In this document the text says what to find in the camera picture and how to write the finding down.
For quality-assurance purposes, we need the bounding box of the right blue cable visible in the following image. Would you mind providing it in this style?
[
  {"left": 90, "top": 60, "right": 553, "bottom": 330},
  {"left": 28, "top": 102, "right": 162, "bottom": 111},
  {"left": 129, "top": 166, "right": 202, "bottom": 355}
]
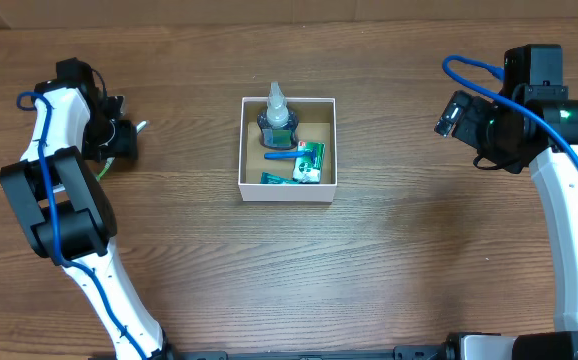
[{"left": 441, "top": 54, "right": 578, "bottom": 251}]

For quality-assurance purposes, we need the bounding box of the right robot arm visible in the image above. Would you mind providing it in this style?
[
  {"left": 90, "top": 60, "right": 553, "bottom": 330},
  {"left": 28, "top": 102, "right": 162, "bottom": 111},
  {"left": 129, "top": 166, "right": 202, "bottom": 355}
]
[{"left": 421, "top": 44, "right": 578, "bottom": 359}]

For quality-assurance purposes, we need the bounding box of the blue disposable razor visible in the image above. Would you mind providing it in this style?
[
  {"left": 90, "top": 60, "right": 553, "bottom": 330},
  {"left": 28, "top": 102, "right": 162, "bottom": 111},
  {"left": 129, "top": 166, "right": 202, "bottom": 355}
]
[{"left": 263, "top": 146, "right": 323, "bottom": 166}]

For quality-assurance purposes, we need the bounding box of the blue cable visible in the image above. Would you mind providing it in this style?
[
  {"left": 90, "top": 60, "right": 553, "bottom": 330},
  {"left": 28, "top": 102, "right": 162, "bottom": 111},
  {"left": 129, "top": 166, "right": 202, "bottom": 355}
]
[
  {"left": 441, "top": 54, "right": 578, "bottom": 251},
  {"left": 16, "top": 91, "right": 148, "bottom": 360}
]

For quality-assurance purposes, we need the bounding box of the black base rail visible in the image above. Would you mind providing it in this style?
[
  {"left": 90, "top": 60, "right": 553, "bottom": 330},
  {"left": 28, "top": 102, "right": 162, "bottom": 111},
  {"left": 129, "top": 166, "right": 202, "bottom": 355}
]
[{"left": 173, "top": 331, "right": 578, "bottom": 360}]

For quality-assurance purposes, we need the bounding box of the teal toothpaste tube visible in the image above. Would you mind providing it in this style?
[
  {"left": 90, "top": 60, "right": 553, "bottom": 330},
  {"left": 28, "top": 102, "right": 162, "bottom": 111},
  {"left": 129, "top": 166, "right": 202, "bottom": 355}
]
[{"left": 260, "top": 172, "right": 297, "bottom": 185}]

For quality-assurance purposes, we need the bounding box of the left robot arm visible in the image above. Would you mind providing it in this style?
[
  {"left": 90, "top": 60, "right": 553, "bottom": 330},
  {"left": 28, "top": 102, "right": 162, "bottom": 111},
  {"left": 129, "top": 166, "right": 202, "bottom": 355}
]
[{"left": 0, "top": 58, "right": 178, "bottom": 359}]

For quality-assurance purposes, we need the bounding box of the green white toothbrush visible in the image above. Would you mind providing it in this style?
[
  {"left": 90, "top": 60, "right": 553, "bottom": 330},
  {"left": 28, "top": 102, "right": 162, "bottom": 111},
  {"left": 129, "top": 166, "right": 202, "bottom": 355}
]
[{"left": 96, "top": 120, "right": 149, "bottom": 181}]

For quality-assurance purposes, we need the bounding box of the left blue cable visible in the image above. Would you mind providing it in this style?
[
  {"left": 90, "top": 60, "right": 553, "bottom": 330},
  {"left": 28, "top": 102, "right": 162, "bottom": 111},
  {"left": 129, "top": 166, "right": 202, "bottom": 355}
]
[{"left": 16, "top": 91, "right": 148, "bottom": 360}]

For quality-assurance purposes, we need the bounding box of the green soap packet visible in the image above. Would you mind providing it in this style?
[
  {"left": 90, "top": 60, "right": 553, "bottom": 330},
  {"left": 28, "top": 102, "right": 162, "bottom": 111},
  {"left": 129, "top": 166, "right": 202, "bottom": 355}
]
[{"left": 292, "top": 141, "right": 325, "bottom": 184}]

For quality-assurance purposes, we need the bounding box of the white cardboard box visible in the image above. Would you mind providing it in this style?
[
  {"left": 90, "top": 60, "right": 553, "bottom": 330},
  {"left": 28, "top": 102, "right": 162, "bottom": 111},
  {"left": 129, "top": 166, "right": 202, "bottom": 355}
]
[{"left": 238, "top": 97, "right": 338, "bottom": 203}]

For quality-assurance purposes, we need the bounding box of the blue pump bottle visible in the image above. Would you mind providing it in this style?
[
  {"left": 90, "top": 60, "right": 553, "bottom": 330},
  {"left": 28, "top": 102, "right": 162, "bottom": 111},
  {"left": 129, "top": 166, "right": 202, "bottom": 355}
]
[{"left": 257, "top": 82, "right": 299, "bottom": 150}]

